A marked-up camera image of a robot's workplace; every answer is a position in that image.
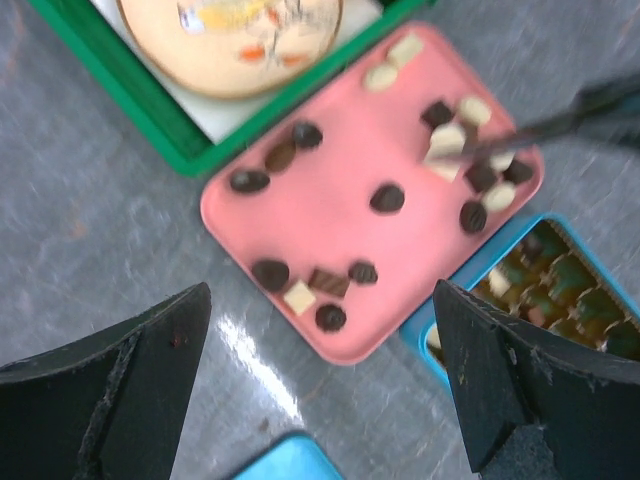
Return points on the dark flower chocolate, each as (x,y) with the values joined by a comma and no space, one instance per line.
(363,273)

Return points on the brown plastic chocolate insert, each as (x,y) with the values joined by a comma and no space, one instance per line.
(565,290)

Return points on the blue tin lid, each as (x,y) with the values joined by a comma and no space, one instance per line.
(295,455)

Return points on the decorated ceramic plate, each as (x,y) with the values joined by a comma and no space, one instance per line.
(232,49)

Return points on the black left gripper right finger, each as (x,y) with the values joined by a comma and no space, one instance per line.
(517,385)

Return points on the white ridged square chocolate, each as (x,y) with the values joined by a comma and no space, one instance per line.
(299,298)

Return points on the metal tongs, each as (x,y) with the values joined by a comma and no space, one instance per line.
(605,112)

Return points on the green plastic crate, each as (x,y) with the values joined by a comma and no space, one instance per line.
(160,119)

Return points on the dark teardrop chocolate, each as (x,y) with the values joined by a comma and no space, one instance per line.
(271,274)

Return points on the dark swirl rosette chocolate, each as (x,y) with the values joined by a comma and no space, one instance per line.
(330,317)

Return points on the brown bar chocolate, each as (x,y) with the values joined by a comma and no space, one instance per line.
(329,283)

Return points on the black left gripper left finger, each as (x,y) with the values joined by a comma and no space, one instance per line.
(111,405)

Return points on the blue chocolate tin box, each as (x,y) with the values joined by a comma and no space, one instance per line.
(470,280)

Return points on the pink chocolate tray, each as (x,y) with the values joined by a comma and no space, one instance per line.
(364,193)

